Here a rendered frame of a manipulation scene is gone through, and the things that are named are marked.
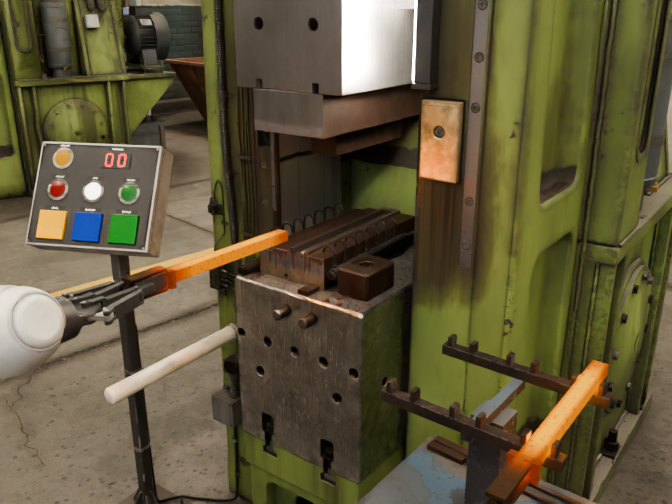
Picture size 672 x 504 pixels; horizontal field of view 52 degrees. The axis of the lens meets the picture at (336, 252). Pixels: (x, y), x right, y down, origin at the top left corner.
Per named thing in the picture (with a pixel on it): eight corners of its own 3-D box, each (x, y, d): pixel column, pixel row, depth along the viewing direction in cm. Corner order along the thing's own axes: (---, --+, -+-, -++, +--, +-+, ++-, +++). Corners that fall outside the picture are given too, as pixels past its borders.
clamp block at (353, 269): (367, 303, 154) (367, 276, 152) (336, 294, 159) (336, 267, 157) (395, 286, 164) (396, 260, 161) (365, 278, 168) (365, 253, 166)
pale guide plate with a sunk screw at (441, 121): (455, 184, 147) (459, 103, 141) (418, 178, 152) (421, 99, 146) (459, 182, 148) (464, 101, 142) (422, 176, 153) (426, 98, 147)
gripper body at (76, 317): (35, 338, 115) (83, 317, 122) (65, 352, 110) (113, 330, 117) (28, 297, 112) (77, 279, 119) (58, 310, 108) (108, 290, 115)
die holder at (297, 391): (358, 485, 164) (361, 315, 149) (241, 430, 185) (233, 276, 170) (463, 385, 206) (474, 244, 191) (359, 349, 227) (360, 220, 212)
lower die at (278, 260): (324, 290, 161) (324, 256, 158) (260, 271, 172) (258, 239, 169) (414, 242, 193) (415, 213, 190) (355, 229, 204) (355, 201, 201)
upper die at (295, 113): (323, 139, 149) (322, 94, 146) (254, 129, 160) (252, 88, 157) (419, 114, 181) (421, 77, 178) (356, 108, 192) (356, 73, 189)
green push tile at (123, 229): (134, 244, 172) (138, 215, 174) (106, 242, 174) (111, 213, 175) (137, 245, 174) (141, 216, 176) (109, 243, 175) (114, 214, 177)
